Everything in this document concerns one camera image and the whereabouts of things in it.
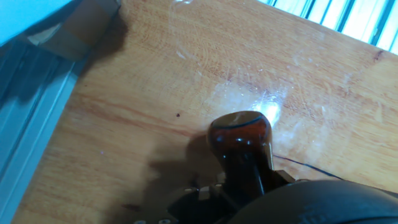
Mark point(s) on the glossy wooden board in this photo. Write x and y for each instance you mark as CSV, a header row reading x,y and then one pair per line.
x,y
155,93

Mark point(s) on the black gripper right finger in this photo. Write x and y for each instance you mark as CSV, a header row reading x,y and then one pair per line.
x,y
283,177

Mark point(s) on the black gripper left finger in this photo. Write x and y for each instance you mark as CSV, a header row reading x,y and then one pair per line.
x,y
192,208

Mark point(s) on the metal lever dark red knob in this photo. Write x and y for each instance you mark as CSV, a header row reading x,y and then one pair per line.
x,y
242,143

